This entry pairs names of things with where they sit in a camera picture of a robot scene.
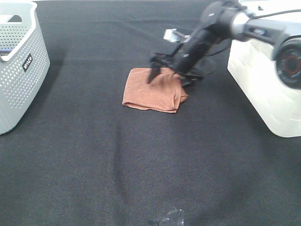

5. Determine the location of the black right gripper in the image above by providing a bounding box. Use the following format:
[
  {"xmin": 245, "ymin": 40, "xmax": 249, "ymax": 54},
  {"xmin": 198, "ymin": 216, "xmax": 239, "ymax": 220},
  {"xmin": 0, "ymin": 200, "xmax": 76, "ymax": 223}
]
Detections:
[{"xmin": 147, "ymin": 28, "xmax": 218, "ymax": 88}]

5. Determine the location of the brown towel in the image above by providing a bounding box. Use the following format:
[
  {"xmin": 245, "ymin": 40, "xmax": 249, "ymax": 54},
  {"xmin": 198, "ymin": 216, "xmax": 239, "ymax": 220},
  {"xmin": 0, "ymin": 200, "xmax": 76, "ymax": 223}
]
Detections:
[{"xmin": 122, "ymin": 68, "xmax": 188, "ymax": 113}]

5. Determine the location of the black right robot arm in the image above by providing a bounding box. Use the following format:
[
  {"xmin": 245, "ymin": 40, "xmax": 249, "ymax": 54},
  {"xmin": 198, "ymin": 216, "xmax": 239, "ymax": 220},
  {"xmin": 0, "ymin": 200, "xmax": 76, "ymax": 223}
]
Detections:
[{"xmin": 147, "ymin": 0, "xmax": 301, "ymax": 89}]

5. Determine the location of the white plastic storage box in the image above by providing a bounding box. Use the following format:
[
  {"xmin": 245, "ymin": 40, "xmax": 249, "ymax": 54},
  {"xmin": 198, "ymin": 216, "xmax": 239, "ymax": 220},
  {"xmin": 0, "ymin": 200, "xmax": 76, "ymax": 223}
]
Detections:
[{"xmin": 228, "ymin": 0, "xmax": 301, "ymax": 137}]

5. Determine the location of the black tablecloth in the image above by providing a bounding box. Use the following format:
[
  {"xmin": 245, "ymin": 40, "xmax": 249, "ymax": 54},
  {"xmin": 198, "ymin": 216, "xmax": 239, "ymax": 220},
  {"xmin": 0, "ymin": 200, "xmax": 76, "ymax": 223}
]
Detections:
[{"xmin": 0, "ymin": 0, "xmax": 301, "ymax": 226}]

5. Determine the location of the clear tape patch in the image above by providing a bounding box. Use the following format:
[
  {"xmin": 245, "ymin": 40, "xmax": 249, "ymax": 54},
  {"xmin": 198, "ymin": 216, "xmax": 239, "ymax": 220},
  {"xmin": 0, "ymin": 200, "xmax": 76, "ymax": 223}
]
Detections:
[{"xmin": 147, "ymin": 209, "xmax": 184, "ymax": 226}]

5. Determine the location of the grey perforated plastic basket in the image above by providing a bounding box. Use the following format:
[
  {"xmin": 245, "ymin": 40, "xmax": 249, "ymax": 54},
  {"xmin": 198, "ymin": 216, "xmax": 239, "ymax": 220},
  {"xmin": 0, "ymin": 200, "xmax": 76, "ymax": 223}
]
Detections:
[{"xmin": 0, "ymin": 0, "xmax": 50, "ymax": 134}]

